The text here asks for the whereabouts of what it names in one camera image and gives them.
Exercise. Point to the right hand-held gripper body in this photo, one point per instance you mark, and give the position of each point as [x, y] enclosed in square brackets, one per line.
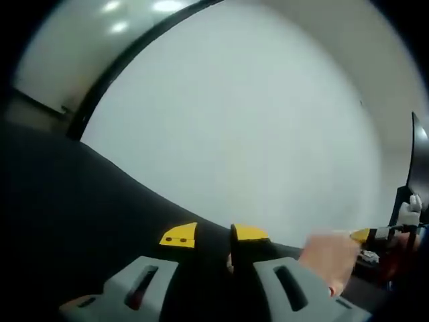
[410, 213]

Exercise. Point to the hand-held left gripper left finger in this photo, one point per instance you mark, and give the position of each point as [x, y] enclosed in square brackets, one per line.
[124, 285]

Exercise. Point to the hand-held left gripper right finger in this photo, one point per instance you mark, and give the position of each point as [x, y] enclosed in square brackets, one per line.
[301, 295]

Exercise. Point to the pink towel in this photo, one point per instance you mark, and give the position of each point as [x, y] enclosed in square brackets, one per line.
[330, 255]

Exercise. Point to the black monitor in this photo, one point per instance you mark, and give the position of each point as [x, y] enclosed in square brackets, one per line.
[421, 161]

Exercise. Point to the black partition frame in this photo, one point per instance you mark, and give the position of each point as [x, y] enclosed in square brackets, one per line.
[110, 77]

